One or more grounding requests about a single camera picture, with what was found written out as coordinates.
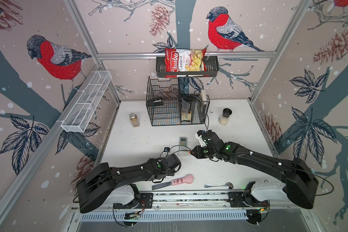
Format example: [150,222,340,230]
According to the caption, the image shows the white remote control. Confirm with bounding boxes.
[178,137,190,156]

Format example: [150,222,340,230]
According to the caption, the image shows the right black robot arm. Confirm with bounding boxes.
[190,130,319,209]

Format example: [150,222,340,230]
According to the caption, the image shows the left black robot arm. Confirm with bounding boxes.
[76,154,181,214]

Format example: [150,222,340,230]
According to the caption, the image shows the black lid shaker jar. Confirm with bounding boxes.
[219,108,232,126]

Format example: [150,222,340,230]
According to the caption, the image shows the metal spoon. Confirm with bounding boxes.
[204,182,234,189]

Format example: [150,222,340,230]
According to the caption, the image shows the brown spice jar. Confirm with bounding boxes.
[129,113,140,127]

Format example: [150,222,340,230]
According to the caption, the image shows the black stapler in basket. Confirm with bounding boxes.
[147,98,164,107]

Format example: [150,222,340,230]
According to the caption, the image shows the red cassava chips bag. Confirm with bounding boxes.
[165,48,207,73]

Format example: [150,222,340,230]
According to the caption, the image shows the pink handled knife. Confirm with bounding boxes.
[152,174,194,190]

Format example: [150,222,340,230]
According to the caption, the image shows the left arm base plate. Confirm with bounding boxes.
[113,193,153,209]

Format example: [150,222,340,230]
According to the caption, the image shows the black wire basket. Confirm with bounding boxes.
[146,77,210,126]

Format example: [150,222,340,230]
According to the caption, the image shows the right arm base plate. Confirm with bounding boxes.
[228,191,270,208]

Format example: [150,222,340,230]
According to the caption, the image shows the black wall shelf basket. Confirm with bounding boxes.
[156,56,219,78]

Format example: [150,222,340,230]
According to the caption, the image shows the white wire wall shelf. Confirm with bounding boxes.
[61,71,112,133]

